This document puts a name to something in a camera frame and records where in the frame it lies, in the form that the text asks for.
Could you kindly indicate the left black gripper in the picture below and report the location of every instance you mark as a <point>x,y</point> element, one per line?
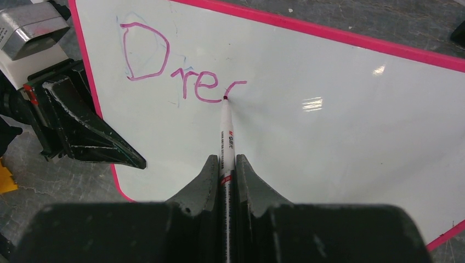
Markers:
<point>65,120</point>

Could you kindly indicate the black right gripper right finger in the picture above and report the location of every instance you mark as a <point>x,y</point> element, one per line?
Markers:
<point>277,230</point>

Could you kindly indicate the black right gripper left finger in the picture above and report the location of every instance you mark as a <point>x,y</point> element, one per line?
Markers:
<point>183,228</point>

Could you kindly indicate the magenta whiteboard marker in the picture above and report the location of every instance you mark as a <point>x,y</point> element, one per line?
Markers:
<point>226,184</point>

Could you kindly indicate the pink framed whiteboard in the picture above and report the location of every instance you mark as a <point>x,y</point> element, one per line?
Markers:
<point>323,115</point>

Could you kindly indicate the orange wedge block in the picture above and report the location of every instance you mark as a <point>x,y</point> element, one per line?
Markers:
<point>7,182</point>

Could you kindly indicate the pink tripod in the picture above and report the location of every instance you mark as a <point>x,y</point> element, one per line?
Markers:
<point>458,35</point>

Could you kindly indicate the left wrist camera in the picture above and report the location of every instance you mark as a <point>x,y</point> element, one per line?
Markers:
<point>29,39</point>

